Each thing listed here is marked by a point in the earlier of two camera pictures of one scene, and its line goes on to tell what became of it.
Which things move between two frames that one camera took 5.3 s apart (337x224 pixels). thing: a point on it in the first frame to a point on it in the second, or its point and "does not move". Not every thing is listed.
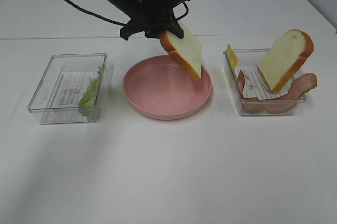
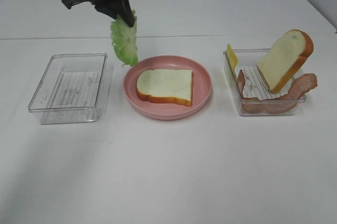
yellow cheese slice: (232, 57) does not move
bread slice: (186, 50) to (173, 86)
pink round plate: (158, 87) does not move
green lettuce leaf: (87, 104) to (124, 37)
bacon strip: (286, 104) does not move
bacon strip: (241, 82) does not move
